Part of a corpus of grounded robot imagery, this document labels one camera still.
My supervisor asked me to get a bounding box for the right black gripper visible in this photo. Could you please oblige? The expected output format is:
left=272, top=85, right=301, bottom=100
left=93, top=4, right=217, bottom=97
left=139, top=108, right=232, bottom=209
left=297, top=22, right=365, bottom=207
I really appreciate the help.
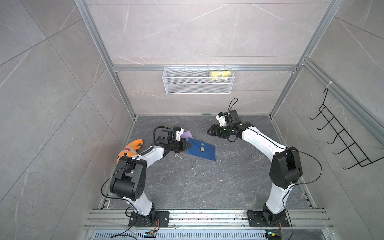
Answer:
left=206, top=125, right=233, bottom=139

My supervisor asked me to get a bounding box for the purple envelope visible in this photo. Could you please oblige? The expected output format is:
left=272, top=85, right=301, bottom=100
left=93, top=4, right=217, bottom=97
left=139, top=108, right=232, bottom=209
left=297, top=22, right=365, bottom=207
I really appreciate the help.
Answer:
left=181, top=131, right=193, bottom=142

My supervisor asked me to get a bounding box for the dark blue envelope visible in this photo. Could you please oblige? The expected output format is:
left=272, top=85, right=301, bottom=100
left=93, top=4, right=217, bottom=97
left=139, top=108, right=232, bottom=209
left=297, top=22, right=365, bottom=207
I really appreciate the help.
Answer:
left=187, top=138, right=216, bottom=161

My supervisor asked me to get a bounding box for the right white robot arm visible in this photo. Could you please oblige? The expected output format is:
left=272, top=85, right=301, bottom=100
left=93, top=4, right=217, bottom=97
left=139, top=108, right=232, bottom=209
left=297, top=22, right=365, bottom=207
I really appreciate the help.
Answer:
left=207, top=122, right=303, bottom=226

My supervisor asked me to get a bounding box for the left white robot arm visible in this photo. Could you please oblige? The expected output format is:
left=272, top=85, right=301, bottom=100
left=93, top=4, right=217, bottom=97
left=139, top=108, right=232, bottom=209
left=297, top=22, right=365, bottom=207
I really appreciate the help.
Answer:
left=110, top=138, right=192, bottom=226

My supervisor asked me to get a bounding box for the orange fish plush toy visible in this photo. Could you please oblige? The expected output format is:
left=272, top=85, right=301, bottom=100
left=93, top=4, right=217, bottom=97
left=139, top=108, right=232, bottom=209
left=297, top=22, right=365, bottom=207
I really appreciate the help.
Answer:
left=117, top=139, right=144, bottom=163

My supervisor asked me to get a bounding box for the yellow item in basket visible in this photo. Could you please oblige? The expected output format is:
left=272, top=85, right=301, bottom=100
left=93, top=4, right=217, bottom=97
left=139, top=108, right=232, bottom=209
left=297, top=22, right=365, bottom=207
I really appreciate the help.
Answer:
left=209, top=70, right=232, bottom=81

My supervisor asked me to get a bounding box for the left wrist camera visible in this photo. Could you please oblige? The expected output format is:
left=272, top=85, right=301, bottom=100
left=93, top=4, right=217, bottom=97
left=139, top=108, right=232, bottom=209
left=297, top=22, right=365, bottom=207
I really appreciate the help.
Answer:
left=161, top=127, right=184, bottom=141

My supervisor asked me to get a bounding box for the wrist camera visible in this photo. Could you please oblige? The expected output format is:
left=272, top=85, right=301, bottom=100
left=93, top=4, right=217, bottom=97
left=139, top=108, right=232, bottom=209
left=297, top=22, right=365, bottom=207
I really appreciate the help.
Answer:
left=216, top=110, right=241, bottom=127
left=161, top=127, right=184, bottom=141

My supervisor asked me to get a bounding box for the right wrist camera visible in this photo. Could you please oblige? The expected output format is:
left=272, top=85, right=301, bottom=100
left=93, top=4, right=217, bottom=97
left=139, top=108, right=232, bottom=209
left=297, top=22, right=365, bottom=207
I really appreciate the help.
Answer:
left=216, top=110, right=241, bottom=127

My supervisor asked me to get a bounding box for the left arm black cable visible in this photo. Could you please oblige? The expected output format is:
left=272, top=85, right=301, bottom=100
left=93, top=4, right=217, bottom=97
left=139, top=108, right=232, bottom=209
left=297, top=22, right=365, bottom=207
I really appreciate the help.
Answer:
left=152, top=125, right=172, bottom=148

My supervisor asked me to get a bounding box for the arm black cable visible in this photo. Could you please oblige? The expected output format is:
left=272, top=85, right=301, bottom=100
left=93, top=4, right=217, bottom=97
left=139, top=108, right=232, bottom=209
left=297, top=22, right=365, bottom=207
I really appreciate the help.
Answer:
left=152, top=125, right=172, bottom=148
left=287, top=148, right=323, bottom=185

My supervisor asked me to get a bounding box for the white wire mesh basket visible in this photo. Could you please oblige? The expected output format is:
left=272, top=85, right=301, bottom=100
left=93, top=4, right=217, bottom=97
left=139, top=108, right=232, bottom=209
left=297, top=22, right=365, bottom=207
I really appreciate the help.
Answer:
left=162, top=66, right=235, bottom=95

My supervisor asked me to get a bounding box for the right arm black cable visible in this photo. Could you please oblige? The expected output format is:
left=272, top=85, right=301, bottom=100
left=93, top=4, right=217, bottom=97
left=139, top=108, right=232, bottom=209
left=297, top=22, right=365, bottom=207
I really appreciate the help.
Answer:
left=287, top=148, right=323, bottom=185

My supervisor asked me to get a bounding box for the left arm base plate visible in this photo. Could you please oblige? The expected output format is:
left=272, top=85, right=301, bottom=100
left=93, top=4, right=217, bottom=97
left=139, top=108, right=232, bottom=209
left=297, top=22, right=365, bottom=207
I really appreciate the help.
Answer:
left=129, top=211, right=170, bottom=228

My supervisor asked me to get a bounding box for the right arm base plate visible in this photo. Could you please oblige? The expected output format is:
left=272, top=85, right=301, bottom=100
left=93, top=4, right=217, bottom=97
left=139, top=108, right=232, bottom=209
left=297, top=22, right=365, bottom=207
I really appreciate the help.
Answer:
left=246, top=210, right=290, bottom=228

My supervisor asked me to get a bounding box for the aluminium mounting rail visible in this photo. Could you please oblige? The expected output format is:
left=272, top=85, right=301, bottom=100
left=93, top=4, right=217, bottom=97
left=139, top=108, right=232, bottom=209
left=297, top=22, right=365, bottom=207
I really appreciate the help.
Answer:
left=81, top=209, right=339, bottom=240

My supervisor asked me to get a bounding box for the black wire hook rack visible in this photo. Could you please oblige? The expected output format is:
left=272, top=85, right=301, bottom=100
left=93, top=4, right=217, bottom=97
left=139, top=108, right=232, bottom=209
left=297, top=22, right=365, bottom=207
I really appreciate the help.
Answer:
left=310, top=88, right=384, bottom=170

